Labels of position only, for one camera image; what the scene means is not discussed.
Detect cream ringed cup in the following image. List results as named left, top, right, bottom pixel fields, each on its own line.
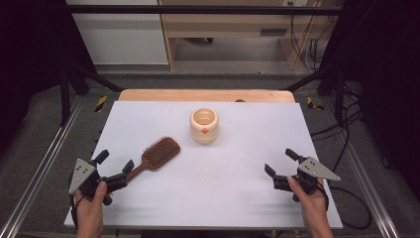
left=189, top=107, right=220, bottom=145

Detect black curtain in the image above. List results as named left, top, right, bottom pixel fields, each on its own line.
left=320, top=0, right=420, bottom=202
left=0, top=0, right=98, bottom=157

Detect black horizontal frame bar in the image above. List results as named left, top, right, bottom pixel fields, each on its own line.
left=62, top=4, right=346, bottom=16

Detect person's left hand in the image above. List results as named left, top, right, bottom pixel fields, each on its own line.
left=74, top=180, right=109, bottom=217

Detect black frame strut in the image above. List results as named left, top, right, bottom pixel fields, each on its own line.
left=282, top=63, right=347, bottom=127
left=59, top=61, right=124, bottom=127

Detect brown wooden hairbrush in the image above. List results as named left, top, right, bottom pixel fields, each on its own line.
left=125, top=136, right=182, bottom=183

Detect white power outlet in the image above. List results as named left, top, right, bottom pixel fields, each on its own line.
left=281, top=0, right=312, bottom=8

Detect white cabinet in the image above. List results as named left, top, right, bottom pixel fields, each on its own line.
left=64, top=0, right=169, bottom=65

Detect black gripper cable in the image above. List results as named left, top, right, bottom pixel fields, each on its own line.
left=310, top=82, right=373, bottom=231

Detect wooden cabinet with drawers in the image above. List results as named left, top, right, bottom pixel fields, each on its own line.
left=157, top=0, right=345, bottom=71

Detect aluminium rail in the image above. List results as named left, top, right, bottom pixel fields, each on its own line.
left=0, top=96, right=84, bottom=238
left=320, top=98, right=401, bottom=238

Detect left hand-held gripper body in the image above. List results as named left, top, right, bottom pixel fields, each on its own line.
left=67, top=158, right=129, bottom=206

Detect hanging black desk cables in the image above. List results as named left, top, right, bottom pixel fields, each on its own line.
left=288, top=2, right=339, bottom=72

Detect white table cover sheet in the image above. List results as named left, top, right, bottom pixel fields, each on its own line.
left=63, top=100, right=344, bottom=230

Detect wooden table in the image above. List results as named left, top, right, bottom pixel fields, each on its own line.
left=117, top=88, right=296, bottom=104

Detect grey desk label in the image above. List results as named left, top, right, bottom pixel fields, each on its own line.
left=260, top=28, right=288, bottom=37

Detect person's right hand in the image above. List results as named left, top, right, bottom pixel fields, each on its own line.
left=286, top=177, right=327, bottom=216

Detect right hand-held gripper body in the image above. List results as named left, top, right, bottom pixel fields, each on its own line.
left=272, top=157, right=342, bottom=203

